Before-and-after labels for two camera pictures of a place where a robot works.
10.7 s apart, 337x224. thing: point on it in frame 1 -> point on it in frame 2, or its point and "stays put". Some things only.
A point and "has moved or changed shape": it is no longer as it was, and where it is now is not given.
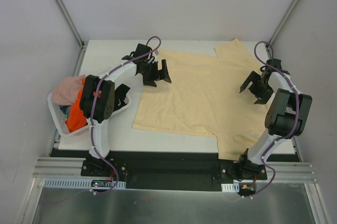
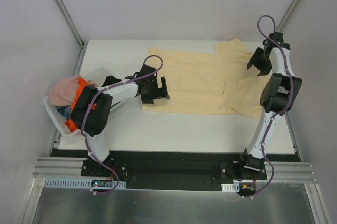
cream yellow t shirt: x=205 y=97 has moved or changed shape
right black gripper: x=259 y=89 -> x=260 y=59
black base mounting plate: x=199 y=170 stays put
